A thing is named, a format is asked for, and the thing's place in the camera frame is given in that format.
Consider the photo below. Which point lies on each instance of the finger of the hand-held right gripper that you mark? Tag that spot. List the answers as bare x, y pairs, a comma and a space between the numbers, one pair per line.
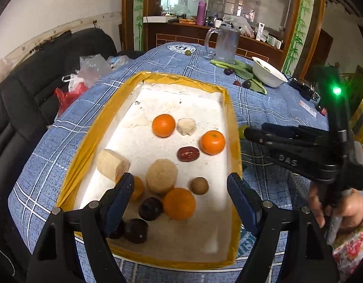
264, 137
287, 129

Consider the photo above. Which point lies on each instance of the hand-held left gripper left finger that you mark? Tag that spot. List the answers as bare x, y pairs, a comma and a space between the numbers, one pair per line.
119, 203

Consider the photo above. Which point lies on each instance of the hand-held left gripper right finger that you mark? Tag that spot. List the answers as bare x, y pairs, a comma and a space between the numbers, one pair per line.
242, 203

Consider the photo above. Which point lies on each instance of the green grape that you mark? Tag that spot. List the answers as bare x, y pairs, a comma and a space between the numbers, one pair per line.
242, 131

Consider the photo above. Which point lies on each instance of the dark purple plum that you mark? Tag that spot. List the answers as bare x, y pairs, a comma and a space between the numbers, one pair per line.
247, 84
117, 232
150, 208
135, 230

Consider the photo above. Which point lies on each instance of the beige sugarcane piece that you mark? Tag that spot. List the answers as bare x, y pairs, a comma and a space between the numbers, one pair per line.
112, 164

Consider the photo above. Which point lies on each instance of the small yellowish round fruit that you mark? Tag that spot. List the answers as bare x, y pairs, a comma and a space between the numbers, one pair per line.
199, 185

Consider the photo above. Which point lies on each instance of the round tan biscuit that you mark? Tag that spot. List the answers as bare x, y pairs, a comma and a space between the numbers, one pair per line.
161, 176

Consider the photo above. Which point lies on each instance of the large orange mandarin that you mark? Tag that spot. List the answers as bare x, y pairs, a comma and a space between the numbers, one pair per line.
179, 204

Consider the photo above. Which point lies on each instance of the small pale sugarcane piece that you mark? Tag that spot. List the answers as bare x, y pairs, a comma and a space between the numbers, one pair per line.
186, 126

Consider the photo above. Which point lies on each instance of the white foam box yellow tape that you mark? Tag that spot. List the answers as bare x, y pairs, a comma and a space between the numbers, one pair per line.
158, 100

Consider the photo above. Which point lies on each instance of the person's right forearm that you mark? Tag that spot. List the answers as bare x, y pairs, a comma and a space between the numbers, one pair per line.
351, 249

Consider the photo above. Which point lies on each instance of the person's right hand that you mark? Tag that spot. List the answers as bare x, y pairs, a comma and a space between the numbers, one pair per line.
352, 212

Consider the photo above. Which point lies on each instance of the white paper label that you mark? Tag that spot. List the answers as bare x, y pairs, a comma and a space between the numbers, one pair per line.
307, 108

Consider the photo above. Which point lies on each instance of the dark jar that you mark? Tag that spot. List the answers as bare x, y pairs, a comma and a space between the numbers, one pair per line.
322, 109

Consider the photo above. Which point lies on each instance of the black electronic device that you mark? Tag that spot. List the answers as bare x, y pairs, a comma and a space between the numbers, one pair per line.
302, 87

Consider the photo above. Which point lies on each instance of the white bowl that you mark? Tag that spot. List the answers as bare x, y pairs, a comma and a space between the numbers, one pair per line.
268, 75

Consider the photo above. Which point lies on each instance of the green leafy vegetable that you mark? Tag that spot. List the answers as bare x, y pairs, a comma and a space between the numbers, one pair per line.
243, 70

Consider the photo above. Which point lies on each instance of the clear plastic pitcher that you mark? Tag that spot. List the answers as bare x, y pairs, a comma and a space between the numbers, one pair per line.
227, 44

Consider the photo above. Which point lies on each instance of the white tube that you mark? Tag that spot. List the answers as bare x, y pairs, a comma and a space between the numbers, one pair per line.
260, 31

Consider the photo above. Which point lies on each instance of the red plastic bag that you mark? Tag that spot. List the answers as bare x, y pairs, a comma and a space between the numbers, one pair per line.
68, 95

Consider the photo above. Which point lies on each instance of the wooden cabinet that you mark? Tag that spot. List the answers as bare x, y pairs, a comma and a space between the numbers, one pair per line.
181, 34

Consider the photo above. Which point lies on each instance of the purple bottle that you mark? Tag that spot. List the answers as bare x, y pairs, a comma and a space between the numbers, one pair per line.
201, 13

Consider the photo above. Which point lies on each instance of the crumpled clear plastic bag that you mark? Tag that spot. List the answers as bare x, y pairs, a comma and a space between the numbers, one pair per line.
93, 66

